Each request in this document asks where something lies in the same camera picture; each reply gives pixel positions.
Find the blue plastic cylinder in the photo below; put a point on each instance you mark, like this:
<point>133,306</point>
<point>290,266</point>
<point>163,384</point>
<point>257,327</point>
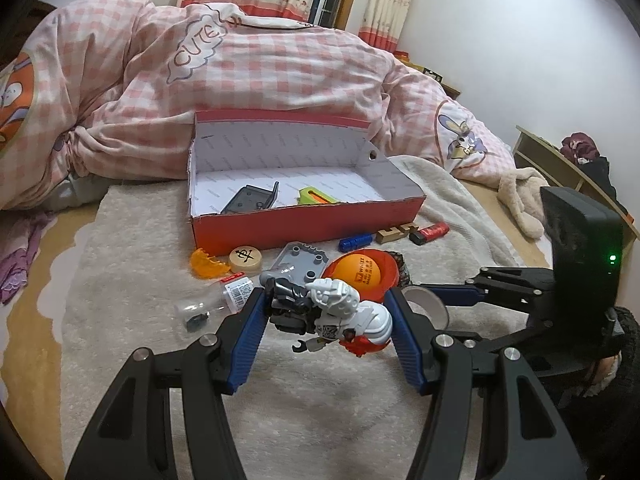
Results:
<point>355,242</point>

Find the white grey toy robot figure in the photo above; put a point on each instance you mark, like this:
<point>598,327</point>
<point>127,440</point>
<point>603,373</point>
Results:
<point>340,310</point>

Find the beige plush toy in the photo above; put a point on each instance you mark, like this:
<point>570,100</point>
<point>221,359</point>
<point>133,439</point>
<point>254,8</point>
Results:
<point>522,195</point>

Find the purple cloth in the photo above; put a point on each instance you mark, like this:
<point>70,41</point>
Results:
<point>20,255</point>

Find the grey cloth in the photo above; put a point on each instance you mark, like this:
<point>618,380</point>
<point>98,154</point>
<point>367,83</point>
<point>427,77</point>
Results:
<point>85,190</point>

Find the beige fluffy blanket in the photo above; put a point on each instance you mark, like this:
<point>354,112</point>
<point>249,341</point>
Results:
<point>150,260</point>

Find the dark clothes pile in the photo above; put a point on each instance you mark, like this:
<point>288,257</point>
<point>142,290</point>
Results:
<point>595,165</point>

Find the orange ball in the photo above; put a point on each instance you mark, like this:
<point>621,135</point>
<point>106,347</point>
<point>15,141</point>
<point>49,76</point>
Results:
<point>357,272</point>

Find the red cardboard box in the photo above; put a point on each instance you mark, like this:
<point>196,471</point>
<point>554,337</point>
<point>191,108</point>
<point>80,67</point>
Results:
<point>300,225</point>

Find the grey plastic building plate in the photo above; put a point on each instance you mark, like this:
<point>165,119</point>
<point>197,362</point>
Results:
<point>295,260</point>

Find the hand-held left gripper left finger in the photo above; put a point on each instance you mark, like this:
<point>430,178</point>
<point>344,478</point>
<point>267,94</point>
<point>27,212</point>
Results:
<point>250,335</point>

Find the red lighter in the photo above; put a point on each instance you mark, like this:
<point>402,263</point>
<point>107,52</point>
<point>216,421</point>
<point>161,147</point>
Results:
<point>432,233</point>

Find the pink checkered quilt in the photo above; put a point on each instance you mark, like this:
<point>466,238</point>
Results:
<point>300,60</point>

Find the round wooden chess piece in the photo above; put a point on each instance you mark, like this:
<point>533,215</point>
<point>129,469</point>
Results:
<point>246,259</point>

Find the wooden nightstand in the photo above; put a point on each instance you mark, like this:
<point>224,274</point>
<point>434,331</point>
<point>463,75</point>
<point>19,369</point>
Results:
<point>450,89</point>

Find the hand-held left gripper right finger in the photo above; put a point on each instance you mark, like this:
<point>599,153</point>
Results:
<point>405,340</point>

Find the black tape roll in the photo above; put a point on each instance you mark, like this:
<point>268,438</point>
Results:
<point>432,316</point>

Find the orange translucent plastic piece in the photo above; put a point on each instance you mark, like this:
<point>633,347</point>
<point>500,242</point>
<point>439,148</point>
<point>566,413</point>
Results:
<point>207,265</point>

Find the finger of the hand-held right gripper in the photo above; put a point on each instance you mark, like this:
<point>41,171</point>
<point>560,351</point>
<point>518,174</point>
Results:
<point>500,287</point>
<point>530,340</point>

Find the green orange utility knife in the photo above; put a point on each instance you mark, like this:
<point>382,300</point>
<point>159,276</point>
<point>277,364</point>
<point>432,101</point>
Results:
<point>317,196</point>

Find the wooden puzzle block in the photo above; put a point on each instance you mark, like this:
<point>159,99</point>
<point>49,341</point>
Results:
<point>392,232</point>

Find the small clear labelled bottle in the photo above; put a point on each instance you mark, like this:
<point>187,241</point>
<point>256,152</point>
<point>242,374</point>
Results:
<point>200,305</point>

